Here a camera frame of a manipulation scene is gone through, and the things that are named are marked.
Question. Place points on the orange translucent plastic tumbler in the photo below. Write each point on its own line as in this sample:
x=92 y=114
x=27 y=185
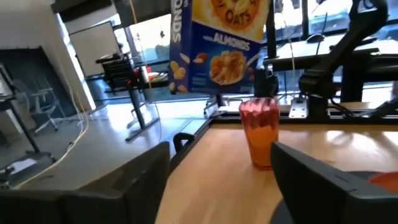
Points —
x=259 y=137

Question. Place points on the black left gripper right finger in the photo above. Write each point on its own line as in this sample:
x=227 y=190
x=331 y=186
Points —
x=326 y=202

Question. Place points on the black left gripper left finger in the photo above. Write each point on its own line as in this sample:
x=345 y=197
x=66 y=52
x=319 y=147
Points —
x=93 y=205

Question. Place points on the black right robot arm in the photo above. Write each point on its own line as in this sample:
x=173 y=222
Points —
x=342 y=46

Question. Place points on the black desk stand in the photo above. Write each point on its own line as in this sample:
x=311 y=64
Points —
x=21 y=130

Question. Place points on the black table clamp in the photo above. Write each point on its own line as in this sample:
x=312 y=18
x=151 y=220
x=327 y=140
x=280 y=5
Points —
x=183 y=140

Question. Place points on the blue yellow cereal box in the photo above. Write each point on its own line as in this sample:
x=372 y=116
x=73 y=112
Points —
x=217 y=56

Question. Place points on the grey office chair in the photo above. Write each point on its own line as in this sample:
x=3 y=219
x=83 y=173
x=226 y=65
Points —
x=40 y=105

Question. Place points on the black computer mouse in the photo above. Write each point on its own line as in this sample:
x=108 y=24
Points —
x=315 y=38

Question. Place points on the silver metal mounting bracket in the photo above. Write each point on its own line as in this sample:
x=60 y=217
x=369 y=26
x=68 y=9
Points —
x=298 y=109

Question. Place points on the standing desk with black crate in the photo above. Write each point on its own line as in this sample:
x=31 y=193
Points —
x=121 y=74

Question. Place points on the orange plate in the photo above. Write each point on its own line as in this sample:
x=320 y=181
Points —
x=387 y=182

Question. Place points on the white whiteboard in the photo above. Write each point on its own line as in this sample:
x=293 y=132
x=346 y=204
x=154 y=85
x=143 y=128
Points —
x=93 y=49

